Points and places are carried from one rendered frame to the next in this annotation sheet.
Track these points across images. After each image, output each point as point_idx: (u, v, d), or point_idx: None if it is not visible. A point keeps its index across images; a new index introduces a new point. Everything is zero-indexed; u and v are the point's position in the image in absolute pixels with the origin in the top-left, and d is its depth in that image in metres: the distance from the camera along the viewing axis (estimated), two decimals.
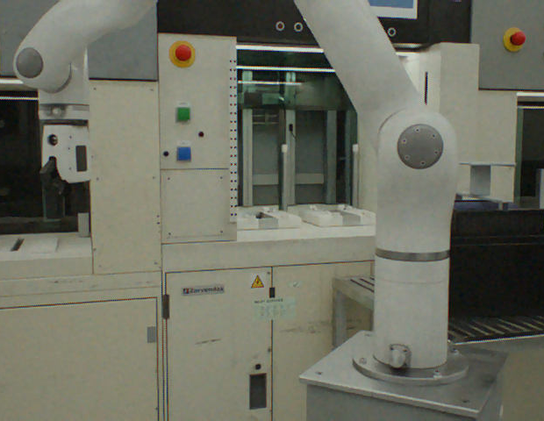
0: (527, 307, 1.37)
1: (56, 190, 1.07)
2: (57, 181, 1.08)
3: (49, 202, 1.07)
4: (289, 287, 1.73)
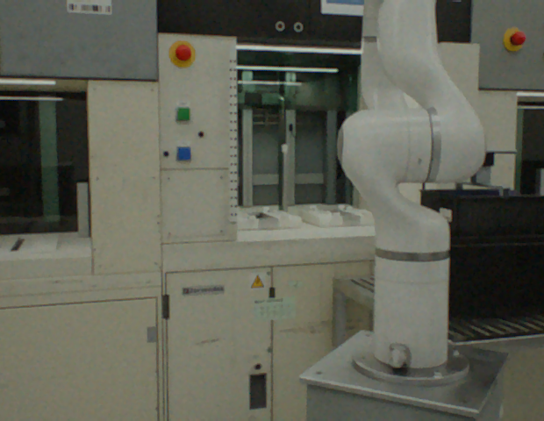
0: (527, 307, 1.36)
1: None
2: None
3: None
4: (289, 287, 1.73)
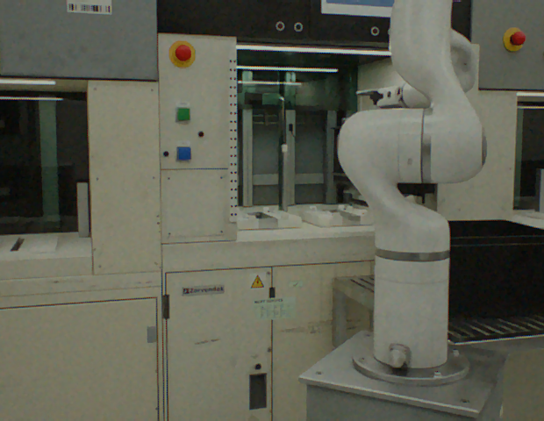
0: (527, 307, 1.36)
1: (377, 101, 1.71)
2: None
3: None
4: (289, 287, 1.73)
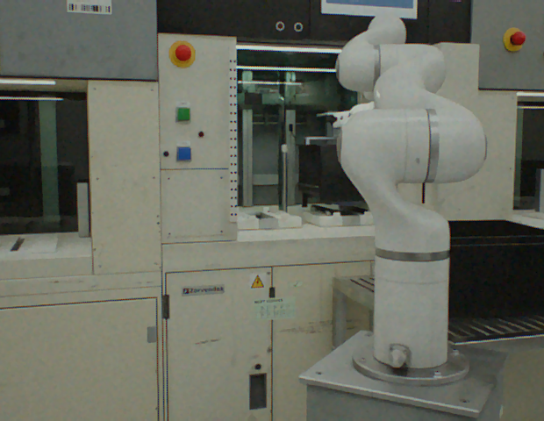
0: (527, 307, 1.36)
1: (332, 123, 2.01)
2: None
3: None
4: (289, 287, 1.73)
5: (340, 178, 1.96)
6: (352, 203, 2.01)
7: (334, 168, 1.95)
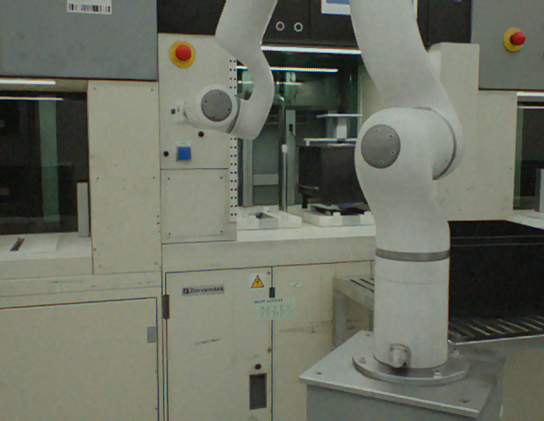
0: (527, 307, 1.36)
1: None
2: None
3: None
4: (289, 287, 1.73)
5: (340, 180, 1.96)
6: (352, 205, 2.01)
7: (334, 169, 1.95)
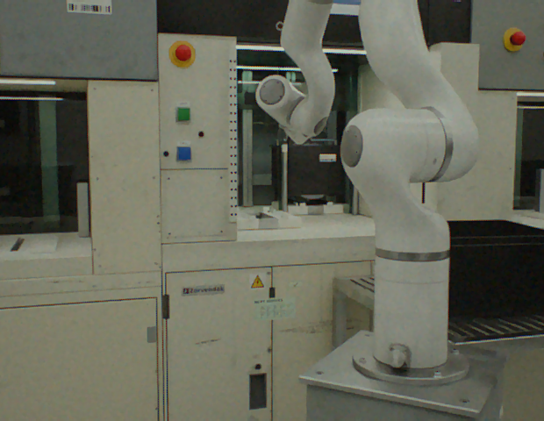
0: (527, 307, 1.36)
1: None
2: None
3: None
4: (289, 287, 1.73)
5: (305, 174, 2.26)
6: (317, 196, 2.31)
7: (300, 166, 2.25)
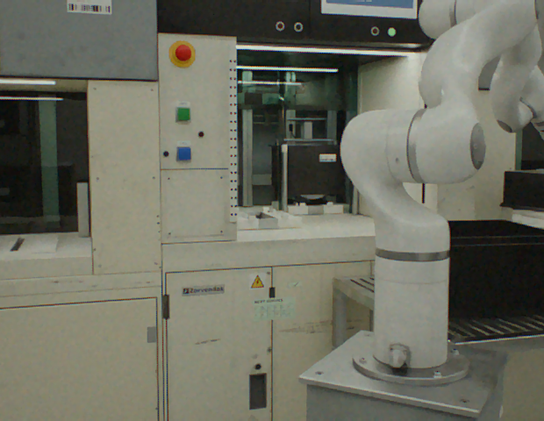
0: (527, 307, 1.36)
1: None
2: None
3: None
4: (289, 287, 1.73)
5: (305, 174, 2.26)
6: (317, 196, 2.31)
7: (300, 166, 2.25)
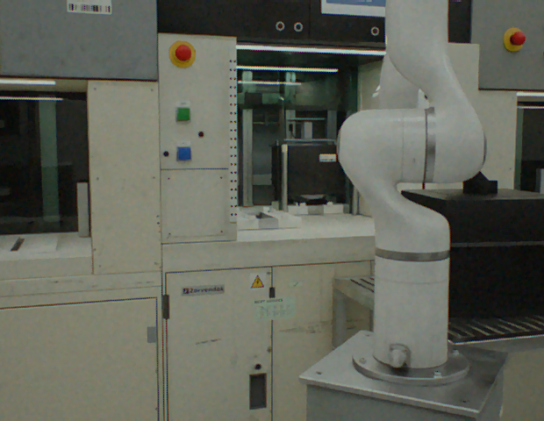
0: (527, 307, 1.36)
1: (479, 172, 1.42)
2: None
3: (479, 181, 1.43)
4: (289, 287, 1.73)
5: (305, 174, 2.26)
6: (317, 196, 2.31)
7: (300, 166, 2.25)
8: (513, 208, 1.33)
